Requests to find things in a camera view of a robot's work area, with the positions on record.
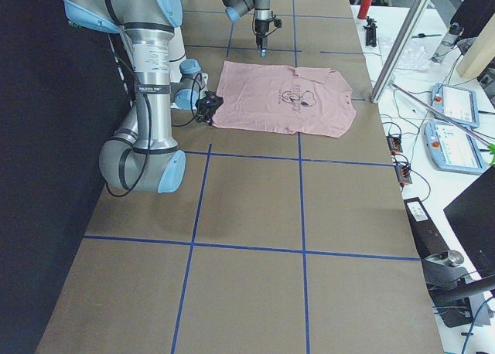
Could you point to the black box with label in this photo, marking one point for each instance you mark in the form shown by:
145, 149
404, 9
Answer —
428, 239

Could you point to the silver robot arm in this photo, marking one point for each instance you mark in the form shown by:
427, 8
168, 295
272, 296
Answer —
235, 9
142, 154

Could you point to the upper teach pendant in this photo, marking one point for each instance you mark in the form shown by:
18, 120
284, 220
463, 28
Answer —
458, 103

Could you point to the pink Snoopy t-shirt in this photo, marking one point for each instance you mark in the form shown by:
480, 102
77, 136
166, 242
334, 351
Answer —
284, 99

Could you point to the metal reacher stick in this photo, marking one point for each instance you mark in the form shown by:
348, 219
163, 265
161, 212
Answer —
473, 134

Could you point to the teach pendant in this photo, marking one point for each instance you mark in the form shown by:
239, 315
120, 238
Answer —
458, 103
452, 150

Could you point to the brown table mat blue grid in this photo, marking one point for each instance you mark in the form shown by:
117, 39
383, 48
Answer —
274, 243

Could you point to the clear water bottle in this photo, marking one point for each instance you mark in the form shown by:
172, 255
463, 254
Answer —
448, 42

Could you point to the lower teach pendant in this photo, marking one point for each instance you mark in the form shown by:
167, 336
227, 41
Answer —
452, 150

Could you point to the black folded tripod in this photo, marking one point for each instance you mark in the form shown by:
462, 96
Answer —
371, 34

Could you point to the aluminium frame post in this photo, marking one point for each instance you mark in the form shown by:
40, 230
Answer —
404, 34

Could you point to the orange black connector block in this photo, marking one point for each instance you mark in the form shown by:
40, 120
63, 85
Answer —
394, 144

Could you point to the clear plastic bag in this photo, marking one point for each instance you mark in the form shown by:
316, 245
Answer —
414, 56

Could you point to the black monitor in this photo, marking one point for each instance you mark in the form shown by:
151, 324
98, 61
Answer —
471, 217

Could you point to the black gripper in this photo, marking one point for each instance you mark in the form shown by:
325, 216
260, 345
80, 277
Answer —
203, 111
261, 28

